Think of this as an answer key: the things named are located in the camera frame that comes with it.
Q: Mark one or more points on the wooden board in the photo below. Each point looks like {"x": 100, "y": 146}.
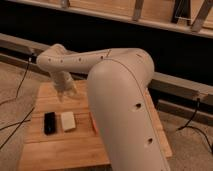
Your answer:
{"x": 78, "y": 148}

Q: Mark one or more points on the black rectangular block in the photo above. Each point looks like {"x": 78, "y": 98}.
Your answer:
{"x": 49, "y": 123}

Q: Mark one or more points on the orange carrot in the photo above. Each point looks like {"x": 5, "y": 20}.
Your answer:
{"x": 93, "y": 123}

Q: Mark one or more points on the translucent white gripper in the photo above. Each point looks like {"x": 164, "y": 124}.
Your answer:
{"x": 63, "y": 82}

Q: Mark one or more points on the wooden shelf frame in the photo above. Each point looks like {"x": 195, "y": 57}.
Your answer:
{"x": 193, "y": 17}

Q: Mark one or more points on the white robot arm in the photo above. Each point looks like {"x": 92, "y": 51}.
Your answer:
{"x": 117, "y": 79}

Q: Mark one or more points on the white sponge block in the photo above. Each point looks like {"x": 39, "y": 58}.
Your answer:
{"x": 68, "y": 121}

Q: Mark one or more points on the grey metal rail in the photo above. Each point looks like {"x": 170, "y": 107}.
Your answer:
{"x": 15, "y": 51}

